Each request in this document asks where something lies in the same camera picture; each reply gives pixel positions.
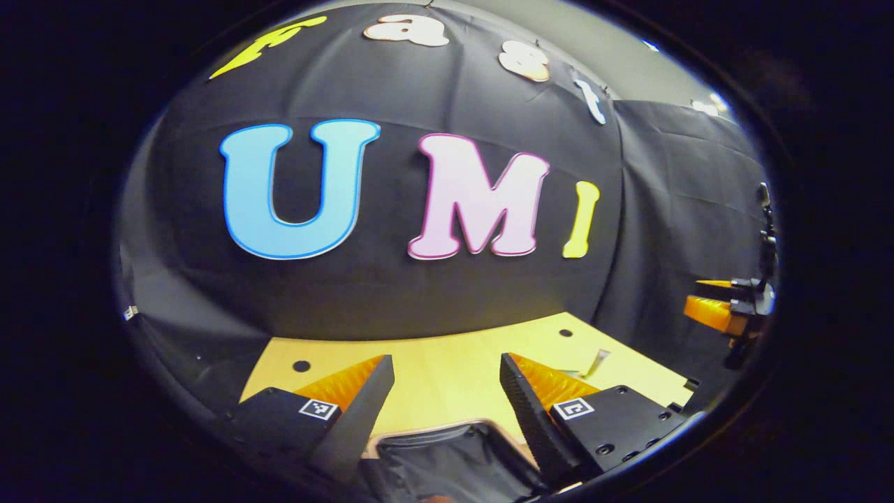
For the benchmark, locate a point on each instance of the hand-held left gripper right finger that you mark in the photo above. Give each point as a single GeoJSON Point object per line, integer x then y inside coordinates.
{"type": "Point", "coordinates": [531, 419]}

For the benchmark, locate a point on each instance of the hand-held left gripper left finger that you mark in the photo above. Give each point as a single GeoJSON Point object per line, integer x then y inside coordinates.
{"type": "Point", "coordinates": [363, 412]}

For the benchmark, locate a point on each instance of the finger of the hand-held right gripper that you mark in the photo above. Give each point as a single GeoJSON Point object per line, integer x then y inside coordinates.
{"type": "Point", "coordinates": [712, 313]}
{"type": "Point", "coordinates": [716, 283]}

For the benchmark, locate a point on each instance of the translucent green skin care tube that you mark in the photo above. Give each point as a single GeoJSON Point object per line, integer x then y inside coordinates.
{"type": "Point", "coordinates": [597, 362]}

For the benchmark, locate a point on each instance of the black backdrop cloth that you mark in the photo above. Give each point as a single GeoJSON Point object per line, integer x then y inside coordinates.
{"type": "Point", "coordinates": [391, 293]}

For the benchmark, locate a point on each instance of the silver backdrop clip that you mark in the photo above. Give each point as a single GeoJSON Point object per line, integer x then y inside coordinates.
{"type": "Point", "coordinates": [129, 312]}

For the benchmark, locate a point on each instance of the black backdrop frame pole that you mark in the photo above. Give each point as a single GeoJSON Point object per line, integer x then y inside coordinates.
{"type": "Point", "coordinates": [767, 230]}

